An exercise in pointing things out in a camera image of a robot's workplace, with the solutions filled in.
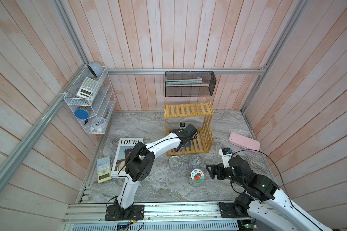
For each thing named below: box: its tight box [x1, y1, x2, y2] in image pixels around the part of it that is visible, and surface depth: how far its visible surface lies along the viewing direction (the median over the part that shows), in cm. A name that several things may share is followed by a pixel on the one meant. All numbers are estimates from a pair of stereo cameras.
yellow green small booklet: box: [96, 155, 112, 184], surface depth 88 cm
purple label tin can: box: [188, 154, 202, 170], surface depth 86 cm
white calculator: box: [76, 77, 100, 100], surface depth 77 cm
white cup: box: [91, 116, 106, 130], surface depth 92 cm
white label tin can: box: [168, 155, 182, 171], surface depth 88 cm
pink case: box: [228, 132, 261, 153], surface depth 105 cm
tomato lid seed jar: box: [188, 168, 205, 188], surface depth 79 cm
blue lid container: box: [74, 109, 89, 120], surface depth 78 cm
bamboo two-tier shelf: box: [163, 102, 215, 156], surface depth 88 cm
